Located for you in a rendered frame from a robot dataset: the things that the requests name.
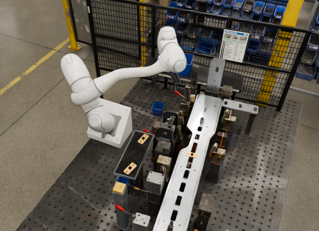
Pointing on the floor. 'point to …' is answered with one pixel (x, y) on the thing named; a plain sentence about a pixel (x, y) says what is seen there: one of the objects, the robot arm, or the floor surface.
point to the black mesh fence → (192, 43)
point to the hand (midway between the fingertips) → (164, 86)
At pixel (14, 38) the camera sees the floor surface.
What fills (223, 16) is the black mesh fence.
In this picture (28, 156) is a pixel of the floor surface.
